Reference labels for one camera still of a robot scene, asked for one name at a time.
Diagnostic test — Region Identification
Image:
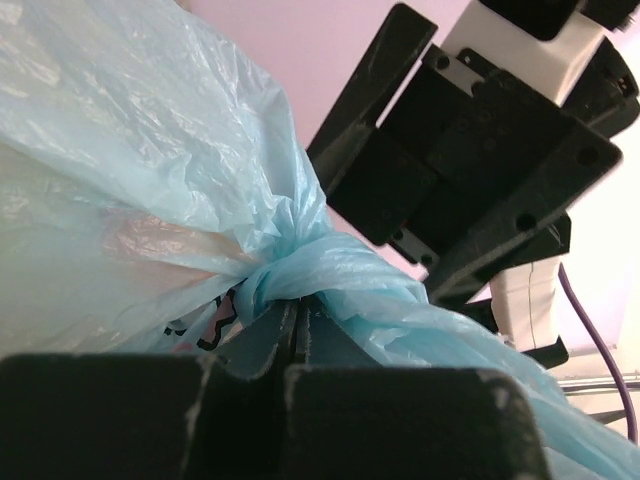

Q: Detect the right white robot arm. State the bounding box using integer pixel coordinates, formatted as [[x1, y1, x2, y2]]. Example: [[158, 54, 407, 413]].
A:
[[308, 1, 639, 367]]

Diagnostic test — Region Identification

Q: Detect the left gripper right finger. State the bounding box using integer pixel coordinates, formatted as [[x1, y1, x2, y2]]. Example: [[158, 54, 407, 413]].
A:
[[284, 297, 550, 479]]

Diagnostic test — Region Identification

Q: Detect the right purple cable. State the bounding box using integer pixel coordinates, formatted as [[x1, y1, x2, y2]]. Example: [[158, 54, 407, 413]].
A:
[[557, 262, 640, 446]]

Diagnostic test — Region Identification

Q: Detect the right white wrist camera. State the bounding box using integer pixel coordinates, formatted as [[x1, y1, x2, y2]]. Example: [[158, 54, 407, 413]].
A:
[[441, 1, 639, 138]]

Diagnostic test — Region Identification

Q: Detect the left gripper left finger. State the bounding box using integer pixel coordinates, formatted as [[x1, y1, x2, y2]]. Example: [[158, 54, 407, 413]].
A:
[[1, 301, 298, 479]]

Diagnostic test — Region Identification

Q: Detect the light blue plastic bag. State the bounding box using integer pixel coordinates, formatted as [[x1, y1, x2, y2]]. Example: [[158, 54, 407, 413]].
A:
[[1, 1, 639, 479]]

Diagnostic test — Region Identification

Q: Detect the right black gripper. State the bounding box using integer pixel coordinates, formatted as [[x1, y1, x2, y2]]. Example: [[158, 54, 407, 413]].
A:
[[307, 3, 621, 305]]

